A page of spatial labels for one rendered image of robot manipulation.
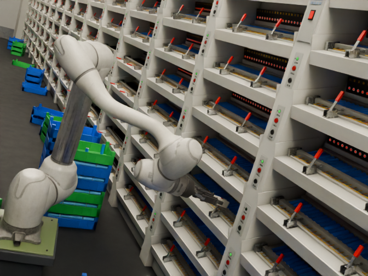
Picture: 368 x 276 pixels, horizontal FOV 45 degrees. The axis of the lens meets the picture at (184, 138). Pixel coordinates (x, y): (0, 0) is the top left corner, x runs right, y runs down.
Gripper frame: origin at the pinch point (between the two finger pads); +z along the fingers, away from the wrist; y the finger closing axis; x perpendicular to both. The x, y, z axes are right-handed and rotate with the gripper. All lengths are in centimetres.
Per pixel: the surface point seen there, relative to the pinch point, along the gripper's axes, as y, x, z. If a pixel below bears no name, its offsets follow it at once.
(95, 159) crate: -79, -23, -28
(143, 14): -150, 64, -18
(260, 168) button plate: 23.4, 22.1, -9.2
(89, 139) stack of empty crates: -113, -21, -24
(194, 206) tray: -13.9, -9.9, -0.8
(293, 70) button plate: 23, 57, -17
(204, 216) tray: -3.1, -9.1, -1.3
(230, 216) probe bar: 5.2, -2.9, 4.0
